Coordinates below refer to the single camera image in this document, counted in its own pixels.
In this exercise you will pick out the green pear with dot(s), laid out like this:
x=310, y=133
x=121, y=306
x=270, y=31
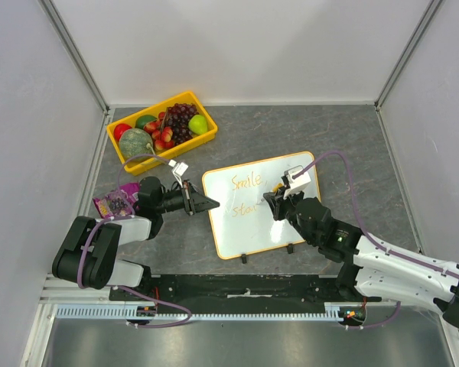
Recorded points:
x=198, y=125

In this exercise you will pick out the green melon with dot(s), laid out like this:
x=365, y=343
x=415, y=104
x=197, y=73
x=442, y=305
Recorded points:
x=134, y=142

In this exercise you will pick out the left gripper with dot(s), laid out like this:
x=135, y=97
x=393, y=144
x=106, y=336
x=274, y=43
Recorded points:
x=195, y=202

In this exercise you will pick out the green lime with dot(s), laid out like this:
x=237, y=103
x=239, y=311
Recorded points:
x=143, y=120

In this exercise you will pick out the white marker with yellow cap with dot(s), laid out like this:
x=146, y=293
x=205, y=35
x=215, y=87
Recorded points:
x=268, y=196

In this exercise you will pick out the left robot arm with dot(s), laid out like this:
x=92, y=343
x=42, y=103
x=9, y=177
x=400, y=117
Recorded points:
x=87, y=256

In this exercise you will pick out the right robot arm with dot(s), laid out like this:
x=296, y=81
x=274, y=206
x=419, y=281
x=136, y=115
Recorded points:
x=371, y=267

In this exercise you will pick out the whiteboard with yellow frame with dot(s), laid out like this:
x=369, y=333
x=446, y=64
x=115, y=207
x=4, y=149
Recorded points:
x=243, y=224

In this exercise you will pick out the red cherries cluster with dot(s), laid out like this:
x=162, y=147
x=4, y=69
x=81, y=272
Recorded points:
x=161, y=133

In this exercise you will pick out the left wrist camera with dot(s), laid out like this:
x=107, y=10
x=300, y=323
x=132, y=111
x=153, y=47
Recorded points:
x=178, y=168

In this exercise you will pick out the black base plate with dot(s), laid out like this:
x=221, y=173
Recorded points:
x=241, y=294

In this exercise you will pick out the purple grape bunch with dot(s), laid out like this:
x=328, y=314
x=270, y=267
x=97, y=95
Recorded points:
x=177, y=118

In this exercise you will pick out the yellow plastic bin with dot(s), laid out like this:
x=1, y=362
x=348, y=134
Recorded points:
x=142, y=163

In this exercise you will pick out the red apple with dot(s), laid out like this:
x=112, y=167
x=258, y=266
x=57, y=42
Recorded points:
x=119, y=130

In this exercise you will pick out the purple snack bag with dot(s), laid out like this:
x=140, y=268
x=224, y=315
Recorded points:
x=119, y=202

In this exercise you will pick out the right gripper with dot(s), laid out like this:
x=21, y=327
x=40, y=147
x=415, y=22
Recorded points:
x=278, y=206

